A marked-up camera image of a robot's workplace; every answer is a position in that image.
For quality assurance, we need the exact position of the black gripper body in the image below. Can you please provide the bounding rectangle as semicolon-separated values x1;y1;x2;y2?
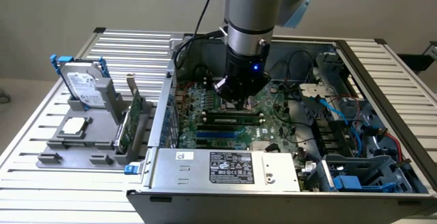
212;45;272;104

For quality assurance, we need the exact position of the green RAM stick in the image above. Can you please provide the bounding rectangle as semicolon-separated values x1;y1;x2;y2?
211;115;262;126

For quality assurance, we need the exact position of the black RAM slot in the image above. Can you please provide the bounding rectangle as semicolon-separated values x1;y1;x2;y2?
196;124;260;132

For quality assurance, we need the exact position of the blue expansion slot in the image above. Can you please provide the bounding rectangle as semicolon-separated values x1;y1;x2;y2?
195;130;240;139

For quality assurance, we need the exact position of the green motherboard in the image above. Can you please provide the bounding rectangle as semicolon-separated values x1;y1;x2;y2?
169;79;302;158

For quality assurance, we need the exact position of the silver chipset heat sink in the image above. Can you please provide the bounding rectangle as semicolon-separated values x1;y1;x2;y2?
251;141;271;151

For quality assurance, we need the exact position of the grey metal drive cage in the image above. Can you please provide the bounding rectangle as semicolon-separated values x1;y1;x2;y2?
298;51;346;123

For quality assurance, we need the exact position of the silver power supply unit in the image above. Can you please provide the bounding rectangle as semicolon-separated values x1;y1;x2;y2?
147;148;302;193

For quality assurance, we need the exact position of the green graphics card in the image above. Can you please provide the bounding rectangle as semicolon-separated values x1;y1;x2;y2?
113;73;143;154

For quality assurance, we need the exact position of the open grey PC case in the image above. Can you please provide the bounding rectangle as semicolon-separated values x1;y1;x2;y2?
125;33;437;224

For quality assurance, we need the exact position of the blue case latch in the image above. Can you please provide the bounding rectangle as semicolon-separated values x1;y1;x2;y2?
123;163;141;176

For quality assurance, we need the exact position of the blue disk tray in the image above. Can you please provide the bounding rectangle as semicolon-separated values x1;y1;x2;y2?
331;174;363;192

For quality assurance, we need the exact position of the grey disk bay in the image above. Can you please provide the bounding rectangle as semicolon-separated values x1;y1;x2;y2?
319;153;402;193

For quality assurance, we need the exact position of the silver hard disk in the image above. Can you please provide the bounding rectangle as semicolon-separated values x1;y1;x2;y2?
60;59;107;108

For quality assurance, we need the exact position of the silver CPU chip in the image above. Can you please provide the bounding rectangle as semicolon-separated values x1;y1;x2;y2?
61;118;87;135

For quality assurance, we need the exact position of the dark background equipment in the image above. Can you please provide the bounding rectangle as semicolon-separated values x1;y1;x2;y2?
394;41;437;72

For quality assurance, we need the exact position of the grey parts rack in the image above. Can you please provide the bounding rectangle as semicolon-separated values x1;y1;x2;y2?
36;77;157;170

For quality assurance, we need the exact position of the blue disk caddy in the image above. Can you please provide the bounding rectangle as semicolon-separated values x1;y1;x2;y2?
48;53;109;82

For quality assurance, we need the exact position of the black looped wire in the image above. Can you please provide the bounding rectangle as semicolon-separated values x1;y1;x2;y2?
286;50;311;87

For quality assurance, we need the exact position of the light blue wire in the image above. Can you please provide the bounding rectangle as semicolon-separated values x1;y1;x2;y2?
307;92;342;123

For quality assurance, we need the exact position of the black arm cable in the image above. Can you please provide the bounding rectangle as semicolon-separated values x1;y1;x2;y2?
173;0;227;74

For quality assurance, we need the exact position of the red wire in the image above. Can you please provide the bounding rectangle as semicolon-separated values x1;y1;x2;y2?
382;128;411;164

